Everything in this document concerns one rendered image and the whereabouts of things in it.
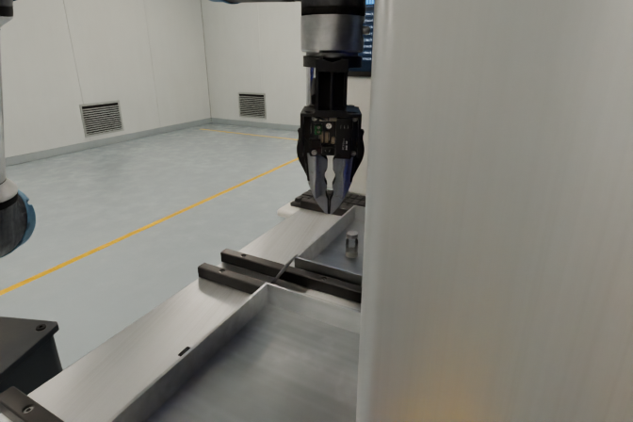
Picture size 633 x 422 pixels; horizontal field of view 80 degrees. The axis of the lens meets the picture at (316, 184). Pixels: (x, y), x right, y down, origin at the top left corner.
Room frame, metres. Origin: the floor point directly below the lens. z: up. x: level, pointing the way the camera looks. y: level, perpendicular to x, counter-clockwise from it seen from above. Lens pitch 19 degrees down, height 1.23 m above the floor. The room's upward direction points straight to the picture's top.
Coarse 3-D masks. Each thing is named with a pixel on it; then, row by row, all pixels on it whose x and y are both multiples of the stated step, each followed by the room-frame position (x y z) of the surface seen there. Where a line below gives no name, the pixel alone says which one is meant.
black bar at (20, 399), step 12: (0, 396) 0.30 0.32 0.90; (12, 396) 0.30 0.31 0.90; (24, 396) 0.30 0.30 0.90; (0, 408) 0.29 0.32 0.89; (12, 408) 0.28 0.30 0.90; (24, 408) 0.28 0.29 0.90; (36, 408) 0.28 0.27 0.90; (12, 420) 0.28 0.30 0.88; (24, 420) 0.27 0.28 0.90; (36, 420) 0.27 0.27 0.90; (48, 420) 0.27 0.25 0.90; (60, 420) 0.27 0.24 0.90
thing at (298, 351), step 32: (224, 320) 0.39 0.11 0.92; (256, 320) 0.44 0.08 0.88; (288, 320) 0.44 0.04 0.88; (320, 320) 0.44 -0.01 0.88; (352, 320) 0.41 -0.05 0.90; (192, 352) 0.34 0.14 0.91; (224, 352) 0.38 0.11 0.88; (256, 352) 0.38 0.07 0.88; (288, 352) 0.38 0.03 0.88; (320, 352) 0.38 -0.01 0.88; (352, 352) 0.38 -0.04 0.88; (160, 384) 0.30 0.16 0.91; (192, 384) 0.33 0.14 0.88; (224, 384) 0.33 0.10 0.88; (256, 384) 0.33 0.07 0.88; (288, 384) 0.33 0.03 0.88; (320, 384) 0.33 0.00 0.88; (352, 384) 0.33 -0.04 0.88; (128, 416) 0.27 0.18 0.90; (160, 416) 0.29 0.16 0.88; (192, 416) 0.29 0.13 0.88; (224, 416) 0.29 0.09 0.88; (256, 416) 0.29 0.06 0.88; (288, 416) 0.29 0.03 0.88; (320, 416) 0.29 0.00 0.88; (352, 416) 0.29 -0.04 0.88
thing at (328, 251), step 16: (352, 208) 0.76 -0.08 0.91; (336, 224) 0.69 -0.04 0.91; (352, 224) 0.75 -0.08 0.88; (320, 240) 0.63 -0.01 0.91; (336, 240) 0.68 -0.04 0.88; (304, 256) 0.57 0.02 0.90; (320, 256) 0.61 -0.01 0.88; (336, 256) 0.61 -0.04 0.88; (320, 272) 0.53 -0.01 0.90; (336, 272) 0.52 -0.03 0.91; (352, 272) 0.51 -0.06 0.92
